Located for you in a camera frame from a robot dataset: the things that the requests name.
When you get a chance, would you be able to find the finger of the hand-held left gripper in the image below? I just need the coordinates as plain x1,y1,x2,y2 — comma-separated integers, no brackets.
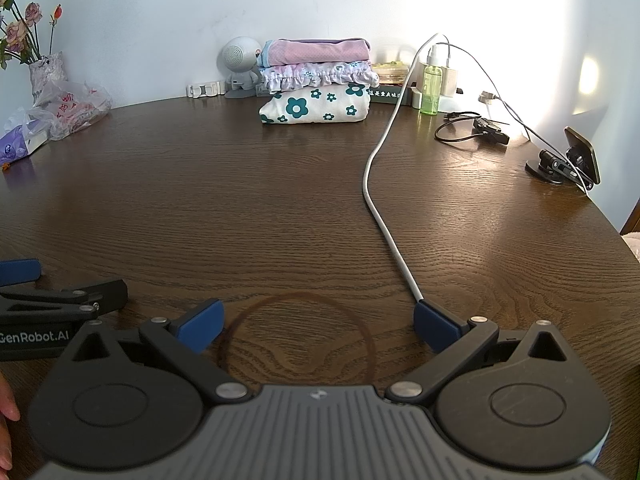
0,259,42,287
0,280,129,320

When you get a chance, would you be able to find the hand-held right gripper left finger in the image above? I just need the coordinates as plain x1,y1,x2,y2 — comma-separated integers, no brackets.
59,299,253,405

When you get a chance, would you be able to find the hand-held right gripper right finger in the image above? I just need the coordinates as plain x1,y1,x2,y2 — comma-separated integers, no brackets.
385,300,581,405

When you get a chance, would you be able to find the white teal-flowered garment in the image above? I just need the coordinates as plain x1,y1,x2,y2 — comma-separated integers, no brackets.
258,81,372,126

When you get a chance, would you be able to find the pink floral ruffled garment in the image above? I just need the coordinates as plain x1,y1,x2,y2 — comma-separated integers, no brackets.
259,61,381,94

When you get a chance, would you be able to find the person's left hand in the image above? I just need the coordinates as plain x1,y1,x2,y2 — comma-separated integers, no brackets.
0,374,22,472

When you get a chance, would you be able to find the purple tissue pack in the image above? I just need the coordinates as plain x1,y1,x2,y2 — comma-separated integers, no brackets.
0,107,52,166

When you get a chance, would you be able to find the clear plastic bag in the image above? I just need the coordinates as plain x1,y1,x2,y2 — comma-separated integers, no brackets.
32,80,113,141

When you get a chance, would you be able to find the black phone holder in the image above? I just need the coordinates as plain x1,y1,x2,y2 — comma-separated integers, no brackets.
525,149,581,186

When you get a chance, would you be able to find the foil-wrapped vase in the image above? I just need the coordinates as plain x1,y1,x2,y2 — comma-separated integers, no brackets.
28,51,68,106

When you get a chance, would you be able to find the white fluffy cloth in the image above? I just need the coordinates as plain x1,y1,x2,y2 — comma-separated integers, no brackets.
620,232,640,263

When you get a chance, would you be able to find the white plastic clip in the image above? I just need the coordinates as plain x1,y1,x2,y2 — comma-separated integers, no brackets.
186,81,224,99

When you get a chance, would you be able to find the black smartphone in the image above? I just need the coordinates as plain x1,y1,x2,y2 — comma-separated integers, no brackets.
564,126,601,186

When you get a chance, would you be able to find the green spray bottle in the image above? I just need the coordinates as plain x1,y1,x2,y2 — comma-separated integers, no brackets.
422,45,444,116

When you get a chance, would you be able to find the dark flat box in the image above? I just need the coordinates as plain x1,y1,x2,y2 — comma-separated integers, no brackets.
367,82,416,106

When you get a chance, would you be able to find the dried rose bouquet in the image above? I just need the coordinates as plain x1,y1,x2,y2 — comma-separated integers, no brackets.
0,0,66,68

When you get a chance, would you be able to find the yellow snack container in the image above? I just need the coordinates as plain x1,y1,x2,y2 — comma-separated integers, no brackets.
372,60,412,86

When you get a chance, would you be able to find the white robot-shaped speaker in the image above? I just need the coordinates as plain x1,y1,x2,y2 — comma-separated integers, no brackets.
221,36,262,99

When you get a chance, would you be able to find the plain pink folded cloth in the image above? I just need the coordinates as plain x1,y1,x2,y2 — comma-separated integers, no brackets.
256,37,372,68

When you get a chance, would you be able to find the thick white cable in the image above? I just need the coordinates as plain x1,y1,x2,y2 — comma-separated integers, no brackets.
362,32,453,311

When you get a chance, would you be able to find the black cable with clip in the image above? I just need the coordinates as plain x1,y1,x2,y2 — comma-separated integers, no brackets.
434,111,511,147

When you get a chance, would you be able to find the thin grey cable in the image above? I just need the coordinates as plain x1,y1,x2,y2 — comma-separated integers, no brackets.
447,42,592,195

